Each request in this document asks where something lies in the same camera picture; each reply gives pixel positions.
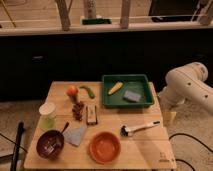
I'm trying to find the grey cloth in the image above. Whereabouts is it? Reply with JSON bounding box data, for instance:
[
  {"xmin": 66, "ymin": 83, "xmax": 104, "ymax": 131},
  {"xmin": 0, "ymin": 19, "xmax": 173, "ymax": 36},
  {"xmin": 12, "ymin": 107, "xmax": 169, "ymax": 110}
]
[{"xmin": 63, "ymin": 125, "xmax": 87, "ymax": 147}]

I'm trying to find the brown grape bunch toy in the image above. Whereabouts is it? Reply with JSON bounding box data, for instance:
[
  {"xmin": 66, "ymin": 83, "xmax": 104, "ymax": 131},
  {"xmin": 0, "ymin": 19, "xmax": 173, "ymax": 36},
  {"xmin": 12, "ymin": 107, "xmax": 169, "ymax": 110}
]
[{"xmin": 72, "ymin": 101, "xmax": 84, "ymax": 121}]

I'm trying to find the green chili pepper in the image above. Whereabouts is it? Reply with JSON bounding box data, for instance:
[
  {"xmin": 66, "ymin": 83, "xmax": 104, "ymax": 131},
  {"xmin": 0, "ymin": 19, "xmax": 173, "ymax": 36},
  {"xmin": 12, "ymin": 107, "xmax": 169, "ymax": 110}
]
[{"xmin": 79, "ymin": 85, "xmax": 95, "ymax": 99}]

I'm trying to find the green plastic tray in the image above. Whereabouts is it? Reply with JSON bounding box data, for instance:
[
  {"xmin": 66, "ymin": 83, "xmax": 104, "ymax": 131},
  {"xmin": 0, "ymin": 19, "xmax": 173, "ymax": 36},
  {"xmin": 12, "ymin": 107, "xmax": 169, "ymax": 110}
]
[{"xmin": 102, "ymin": 74, "xmax": 154, "ymax": 108}]

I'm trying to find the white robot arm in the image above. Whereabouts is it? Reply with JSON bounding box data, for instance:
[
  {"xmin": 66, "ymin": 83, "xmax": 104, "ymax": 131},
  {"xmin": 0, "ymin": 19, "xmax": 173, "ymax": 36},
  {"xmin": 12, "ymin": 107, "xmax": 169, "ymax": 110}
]
[{"xmin": 158, "ymin": 62, "xmax": 213, "ymax": 126}]

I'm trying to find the dark brown bowl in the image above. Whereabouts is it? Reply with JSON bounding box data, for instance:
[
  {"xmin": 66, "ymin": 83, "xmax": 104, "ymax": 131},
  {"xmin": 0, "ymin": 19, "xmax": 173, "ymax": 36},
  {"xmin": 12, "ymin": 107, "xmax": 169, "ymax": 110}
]
[{"xmin": 36, "ymin": 130, "xmax": 64, "ymax": 160}]

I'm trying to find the orange tomato toy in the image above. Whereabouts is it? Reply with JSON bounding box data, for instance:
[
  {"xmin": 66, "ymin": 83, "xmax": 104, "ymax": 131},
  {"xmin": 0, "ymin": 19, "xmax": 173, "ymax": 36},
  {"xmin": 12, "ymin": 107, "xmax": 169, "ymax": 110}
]
[{"xmin": 66, "ymin": 85, "xmax": 78, "ymax": 97}]

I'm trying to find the brown wooden block toy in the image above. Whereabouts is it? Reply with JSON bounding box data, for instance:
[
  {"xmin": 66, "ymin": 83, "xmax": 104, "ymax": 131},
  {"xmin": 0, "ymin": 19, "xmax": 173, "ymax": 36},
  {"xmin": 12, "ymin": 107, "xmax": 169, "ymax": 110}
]
[{"xmin": 86, "ymin": 105, "xmax": 98, "ymax": 125}]

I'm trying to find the green base object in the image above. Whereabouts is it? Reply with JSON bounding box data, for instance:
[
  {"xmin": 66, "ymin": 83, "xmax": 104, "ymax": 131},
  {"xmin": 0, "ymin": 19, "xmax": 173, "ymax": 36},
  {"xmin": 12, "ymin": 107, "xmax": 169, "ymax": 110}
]
[{"xmin": 82, "ymin": 18, "xmax": 111, "ymax": 25}]

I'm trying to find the black pole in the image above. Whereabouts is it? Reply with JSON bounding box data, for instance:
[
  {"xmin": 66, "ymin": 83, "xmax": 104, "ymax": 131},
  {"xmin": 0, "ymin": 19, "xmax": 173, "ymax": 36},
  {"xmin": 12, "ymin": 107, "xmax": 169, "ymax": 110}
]
[{"xmin": 10, "ymin": 122, "xmax": 24, "ymax": 171}]

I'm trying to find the red bowl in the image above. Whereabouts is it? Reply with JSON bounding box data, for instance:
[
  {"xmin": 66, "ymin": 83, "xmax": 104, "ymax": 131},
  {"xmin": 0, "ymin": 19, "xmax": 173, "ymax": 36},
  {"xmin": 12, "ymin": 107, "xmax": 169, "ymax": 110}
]
[{"xmin": 88, "ymin": 132, "xmax": 121, "ymax": 164}]

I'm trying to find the black cable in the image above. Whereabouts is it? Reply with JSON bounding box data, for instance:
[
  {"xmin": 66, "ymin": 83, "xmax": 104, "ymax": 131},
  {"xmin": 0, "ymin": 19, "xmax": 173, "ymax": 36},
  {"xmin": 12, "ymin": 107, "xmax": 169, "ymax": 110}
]
[{"xmin": 168, "ymin": 132, "xmax": 213, "ymax": 171}]

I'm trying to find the metal spoon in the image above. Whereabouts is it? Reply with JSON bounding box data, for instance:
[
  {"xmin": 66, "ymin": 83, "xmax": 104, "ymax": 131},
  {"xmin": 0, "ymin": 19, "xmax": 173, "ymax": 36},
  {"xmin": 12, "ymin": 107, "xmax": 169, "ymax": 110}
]
[{"xmin": 49, "ymin": 122, "xmax": 69, "ymax": 149}]

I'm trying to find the yellow corn cob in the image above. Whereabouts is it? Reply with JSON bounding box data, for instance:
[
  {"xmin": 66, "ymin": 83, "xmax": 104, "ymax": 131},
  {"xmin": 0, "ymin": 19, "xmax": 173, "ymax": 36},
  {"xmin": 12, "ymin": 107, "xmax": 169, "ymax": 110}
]
[{"xmin": 108, "ymin": 82, "xmax": 123, "ymax": 95}]

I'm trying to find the clear cup with lid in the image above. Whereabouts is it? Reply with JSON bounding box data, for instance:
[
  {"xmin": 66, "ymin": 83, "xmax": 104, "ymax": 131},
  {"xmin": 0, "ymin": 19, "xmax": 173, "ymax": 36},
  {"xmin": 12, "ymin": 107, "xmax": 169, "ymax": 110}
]
[{"xmin": 39, "ymin": 102, "xmax": 55, "ymax": 131}]

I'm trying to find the blue sponge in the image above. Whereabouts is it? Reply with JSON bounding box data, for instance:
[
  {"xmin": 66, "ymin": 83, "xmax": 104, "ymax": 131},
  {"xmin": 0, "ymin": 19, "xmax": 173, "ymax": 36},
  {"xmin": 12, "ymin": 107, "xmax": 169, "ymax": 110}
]
[{"xmin": 123, "ymin": 90, "xmax": 141, "ymax": 102}]

